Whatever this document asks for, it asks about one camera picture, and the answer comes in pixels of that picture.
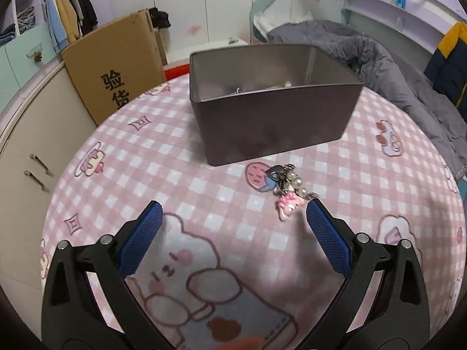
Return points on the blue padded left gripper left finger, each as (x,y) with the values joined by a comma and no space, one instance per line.
(138,235)

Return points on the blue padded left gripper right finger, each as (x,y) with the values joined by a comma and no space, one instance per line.
(333,235)

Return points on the pink charm keychain cluster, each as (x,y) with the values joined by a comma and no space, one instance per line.
(290,190)

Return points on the person's left thumb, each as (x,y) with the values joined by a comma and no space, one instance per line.
(250,343)

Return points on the pink checkered bear tablecloth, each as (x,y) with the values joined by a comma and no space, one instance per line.
(224,265)

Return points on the beige low cabinet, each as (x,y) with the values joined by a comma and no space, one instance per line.
(35,150)

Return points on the dark grey metal tin box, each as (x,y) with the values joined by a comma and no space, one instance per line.
(263,99)

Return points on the grey duvet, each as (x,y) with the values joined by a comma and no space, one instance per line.
(392,77)

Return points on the red storage bench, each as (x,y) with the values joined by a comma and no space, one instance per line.
(172,72)

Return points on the tall brown cardboard box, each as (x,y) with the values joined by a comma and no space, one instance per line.
(114,64)

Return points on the yellow navy jacket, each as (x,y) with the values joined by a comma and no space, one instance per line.
(447,67)

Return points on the teal drawer unit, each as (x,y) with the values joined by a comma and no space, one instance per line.
(22,58)

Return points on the black clothes on box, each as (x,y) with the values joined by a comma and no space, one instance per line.
(159,19)

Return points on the hanging clothes row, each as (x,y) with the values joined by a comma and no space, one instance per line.
(68,20)

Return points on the white wardrobe with butterflies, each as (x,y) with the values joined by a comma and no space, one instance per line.
(204,3)

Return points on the blue box on shelf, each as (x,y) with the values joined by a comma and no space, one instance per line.
(399,3)

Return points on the purple white shelf cabinet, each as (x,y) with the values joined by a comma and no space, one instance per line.
(21,18)

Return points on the teal bunk bed frame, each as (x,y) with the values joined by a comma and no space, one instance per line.
(423,22)

